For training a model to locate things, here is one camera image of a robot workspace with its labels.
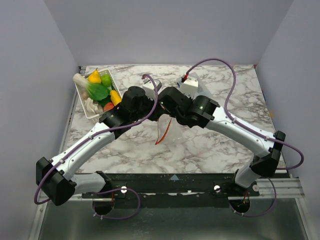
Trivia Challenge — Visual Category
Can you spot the clear bag with orange zipper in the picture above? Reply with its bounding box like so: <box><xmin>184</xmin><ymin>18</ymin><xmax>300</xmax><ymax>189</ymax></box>
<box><xmin>154</xmin><ymin>116</ymin><xmax>201</xmax><ymax>161</ymax></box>

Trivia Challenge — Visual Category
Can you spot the white toy mushroom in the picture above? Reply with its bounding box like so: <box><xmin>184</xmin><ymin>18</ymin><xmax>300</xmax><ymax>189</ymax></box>
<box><xmin>84</xmin><ymin>98</ymin><xmax>103</xmax><ymax>115</ymax></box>

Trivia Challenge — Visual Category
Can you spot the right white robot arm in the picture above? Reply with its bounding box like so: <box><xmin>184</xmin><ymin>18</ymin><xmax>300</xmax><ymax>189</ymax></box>
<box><xmin>158</xmin><ymin>87</ymin><xmax>286</xmax><ymax>196</ymax></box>

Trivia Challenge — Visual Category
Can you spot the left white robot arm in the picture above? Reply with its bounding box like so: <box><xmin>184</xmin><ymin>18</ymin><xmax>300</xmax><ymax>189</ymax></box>
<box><xmin>34</xmin><ymin>85</ymin><xmax>159</xmax><ymax>206</ymax></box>

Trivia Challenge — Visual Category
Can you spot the clear plastic parts box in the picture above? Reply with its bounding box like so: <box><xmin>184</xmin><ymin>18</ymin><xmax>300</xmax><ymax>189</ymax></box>
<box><xmin>176</xmin><ymin>72</ymin><xmax>212</xmax><ymax>99</ymax></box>

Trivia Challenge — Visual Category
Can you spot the green toy lime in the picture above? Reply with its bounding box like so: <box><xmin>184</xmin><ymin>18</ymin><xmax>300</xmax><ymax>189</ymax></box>
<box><xmin>100</xmin><ymin>74</ymin><xmax>112</xmax><ymax>88</ymax></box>

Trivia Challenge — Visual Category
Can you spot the white plastic basket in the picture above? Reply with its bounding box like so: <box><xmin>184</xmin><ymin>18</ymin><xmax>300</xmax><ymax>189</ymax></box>
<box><xmin>72</xmin><ymin>69</ymin><xmax>122</xmax><ymax>123</ymax></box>

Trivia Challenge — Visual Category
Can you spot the toy bok choy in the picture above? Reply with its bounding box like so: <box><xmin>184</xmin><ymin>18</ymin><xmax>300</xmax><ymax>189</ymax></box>
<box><xmin>72</xmin><ymin>73</ymin><xmax>110</xmax><ymax>101</ymax></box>

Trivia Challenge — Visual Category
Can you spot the yellow toy pear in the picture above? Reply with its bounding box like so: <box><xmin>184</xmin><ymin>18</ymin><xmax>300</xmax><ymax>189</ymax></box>
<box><xmin>87</xmin><ymin>68</ymin><xmax>102</xmax><ymax>84</ymax></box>

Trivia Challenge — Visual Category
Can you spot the white toy garlic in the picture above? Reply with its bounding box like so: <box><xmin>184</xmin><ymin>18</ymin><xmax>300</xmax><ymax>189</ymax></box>
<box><xmin>81</xmin><ymin>91</ymin><xmax>89</xmax><ymax>100</ymax></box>

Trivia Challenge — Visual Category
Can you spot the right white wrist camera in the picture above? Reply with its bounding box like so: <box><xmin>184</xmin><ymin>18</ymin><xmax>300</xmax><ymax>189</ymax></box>
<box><xmin>179</xmin><ymin>75</ymin><xmax>199</xmax><ymax>99</ymax></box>

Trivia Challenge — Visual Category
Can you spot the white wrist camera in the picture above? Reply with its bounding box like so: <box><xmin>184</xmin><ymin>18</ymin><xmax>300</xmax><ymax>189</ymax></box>
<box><xmin>142</xmin><ymin>79</ymin><xmax>162</xmax><ymax>99</ymax></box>
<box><xmin>179</xmin><ymin>75</ymin><xmax>199</xmax><ymax>99</ymax></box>

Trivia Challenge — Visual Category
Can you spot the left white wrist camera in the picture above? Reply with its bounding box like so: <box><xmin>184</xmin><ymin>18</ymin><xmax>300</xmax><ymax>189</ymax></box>
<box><xmin>142</xmin><ymin>79</ymin><xmax>162</xmax><ymax>99</ymax></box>

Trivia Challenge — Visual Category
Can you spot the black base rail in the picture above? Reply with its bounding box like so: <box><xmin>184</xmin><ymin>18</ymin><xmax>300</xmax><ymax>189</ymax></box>
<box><xmin>82</xmin><ymin>173</ymin><xmax>260</xmax><ymax>208</ymax></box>

